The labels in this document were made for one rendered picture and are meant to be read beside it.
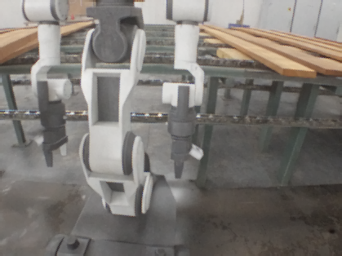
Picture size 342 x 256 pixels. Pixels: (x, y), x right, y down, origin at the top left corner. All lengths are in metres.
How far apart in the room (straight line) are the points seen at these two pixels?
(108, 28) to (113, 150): 0.35
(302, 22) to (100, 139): 7.23
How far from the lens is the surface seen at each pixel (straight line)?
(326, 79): 1.34
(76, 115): 1.26
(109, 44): 0.70
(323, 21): 7.99
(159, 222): 1.12
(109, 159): 0.71
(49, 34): 0.81
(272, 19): 7.18
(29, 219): 1.51
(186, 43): 0.69
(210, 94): 1.24
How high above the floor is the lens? 1.04
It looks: 27 degrees down
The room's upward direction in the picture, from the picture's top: 3 degrees clockwise
